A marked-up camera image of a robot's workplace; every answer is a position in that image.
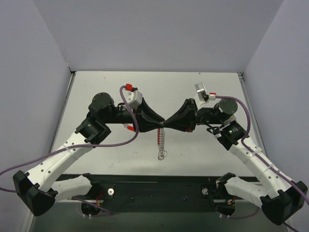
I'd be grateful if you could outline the metal chain keyring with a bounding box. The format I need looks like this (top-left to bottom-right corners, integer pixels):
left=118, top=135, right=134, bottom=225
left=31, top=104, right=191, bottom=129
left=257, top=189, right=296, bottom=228
left=158, top=128, right=168, bottom=161

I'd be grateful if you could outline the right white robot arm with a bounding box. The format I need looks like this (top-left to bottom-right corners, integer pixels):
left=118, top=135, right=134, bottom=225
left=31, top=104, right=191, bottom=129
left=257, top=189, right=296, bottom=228
left=163, top=96, right=309, bottom=225

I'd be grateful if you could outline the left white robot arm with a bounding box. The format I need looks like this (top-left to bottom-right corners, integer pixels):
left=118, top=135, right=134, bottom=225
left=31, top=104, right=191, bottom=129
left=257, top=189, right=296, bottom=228
left=13, top=90, right=164, bottom=217

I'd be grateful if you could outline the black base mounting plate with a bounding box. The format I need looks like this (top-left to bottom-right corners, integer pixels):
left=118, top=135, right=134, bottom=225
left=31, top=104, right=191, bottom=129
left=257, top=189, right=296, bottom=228
left=65, top=174, right=254, bottom=215

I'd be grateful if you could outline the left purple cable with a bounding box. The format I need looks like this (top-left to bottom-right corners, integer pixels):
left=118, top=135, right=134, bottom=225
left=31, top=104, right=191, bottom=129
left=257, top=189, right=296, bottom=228
left=0, top=84, right=140, bottom=193

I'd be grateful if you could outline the purple cable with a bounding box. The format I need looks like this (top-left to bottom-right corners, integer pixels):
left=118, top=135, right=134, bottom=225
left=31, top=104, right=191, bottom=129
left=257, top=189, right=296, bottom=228
left=213, top=95, right=309, bottom=206
left=0, top=84, right=140, bottom=193

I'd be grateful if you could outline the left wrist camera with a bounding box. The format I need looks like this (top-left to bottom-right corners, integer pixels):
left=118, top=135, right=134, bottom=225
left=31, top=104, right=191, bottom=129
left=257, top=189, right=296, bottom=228
left=126, top=90, right=143, bottom=109

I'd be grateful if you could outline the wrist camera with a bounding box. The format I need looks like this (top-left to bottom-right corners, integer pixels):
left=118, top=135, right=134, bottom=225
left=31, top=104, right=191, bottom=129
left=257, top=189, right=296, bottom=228
left=195, top=83, right=209, bottom=103
left=126, top=90, right=143, bottom=109

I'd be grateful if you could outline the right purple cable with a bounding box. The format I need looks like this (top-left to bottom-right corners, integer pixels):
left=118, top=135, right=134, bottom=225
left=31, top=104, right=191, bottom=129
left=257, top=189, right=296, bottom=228
left=213, top=95, right=309, bottom=206

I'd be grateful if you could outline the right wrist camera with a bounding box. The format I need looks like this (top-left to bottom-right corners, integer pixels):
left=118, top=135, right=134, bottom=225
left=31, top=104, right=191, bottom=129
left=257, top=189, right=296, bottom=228
left=195, top=83, right=209, bottom=103

